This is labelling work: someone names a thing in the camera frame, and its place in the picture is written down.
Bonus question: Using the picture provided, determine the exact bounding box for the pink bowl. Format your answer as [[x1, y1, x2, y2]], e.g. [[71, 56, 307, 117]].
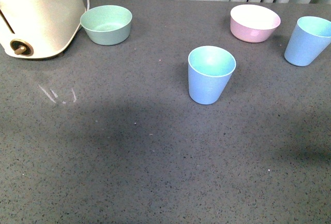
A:
[[230, 4, 281, 43]]

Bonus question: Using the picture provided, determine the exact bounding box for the blue cup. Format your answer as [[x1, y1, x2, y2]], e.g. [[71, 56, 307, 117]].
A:
[[188, 46, 236, 105], [284, 16, 330, 67]]

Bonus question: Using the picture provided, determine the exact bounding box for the blue cup centre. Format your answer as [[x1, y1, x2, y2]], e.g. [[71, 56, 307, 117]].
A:
[[188, 46, 236, 105]]

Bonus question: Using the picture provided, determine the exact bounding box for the white toaster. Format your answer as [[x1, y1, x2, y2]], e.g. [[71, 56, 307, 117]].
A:
[[1, 0, 86, 59]]

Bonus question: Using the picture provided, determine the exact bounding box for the blue cup right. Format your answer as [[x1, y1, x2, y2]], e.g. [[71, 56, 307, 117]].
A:
[[284, 16, 330, 67]]

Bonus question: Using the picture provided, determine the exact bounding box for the green bowl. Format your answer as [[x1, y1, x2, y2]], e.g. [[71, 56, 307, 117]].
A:
[[80, 5, 133, 46]]

